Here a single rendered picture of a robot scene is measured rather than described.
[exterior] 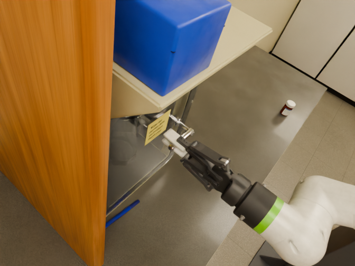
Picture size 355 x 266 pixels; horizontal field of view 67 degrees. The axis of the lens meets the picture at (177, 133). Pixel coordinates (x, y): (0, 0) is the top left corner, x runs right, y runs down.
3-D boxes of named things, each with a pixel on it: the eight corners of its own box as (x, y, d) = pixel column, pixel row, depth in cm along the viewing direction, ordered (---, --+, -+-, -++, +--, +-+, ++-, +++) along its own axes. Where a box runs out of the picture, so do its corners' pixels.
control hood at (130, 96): (91, 111, 41) (90, 55, 33) (208, 45, 60) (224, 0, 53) (147, 158, 37) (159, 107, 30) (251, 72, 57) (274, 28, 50)
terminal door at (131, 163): (98, 218, 72) (98, 118, 43) (170, 155, 91) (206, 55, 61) (100, 220, 72) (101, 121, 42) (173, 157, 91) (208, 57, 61)
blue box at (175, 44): (103, 54, 34) (103, -21, 27) (156, 32, 40) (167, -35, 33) (162, 98, 31) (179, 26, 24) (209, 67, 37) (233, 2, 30)
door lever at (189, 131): (156, 141, 69) (157, 135, 67) (179, 122, 74) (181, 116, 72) (172, 154, 67) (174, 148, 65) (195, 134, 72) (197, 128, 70)
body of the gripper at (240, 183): (243, 192, 68) (214, 169, 70) (258, 176, 61) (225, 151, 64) (228, 214, 63) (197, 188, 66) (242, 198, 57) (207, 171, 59)
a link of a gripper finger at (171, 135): (184, 153, 65) (184, 151, 65) (162, 135, 67) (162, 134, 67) (191, 146, 67) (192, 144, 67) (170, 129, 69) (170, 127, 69)
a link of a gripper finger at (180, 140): (192, 153, 65) (195, 146, 63) (176, 141, 66) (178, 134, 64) (195, 150, 66) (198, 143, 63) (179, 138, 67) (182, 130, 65)
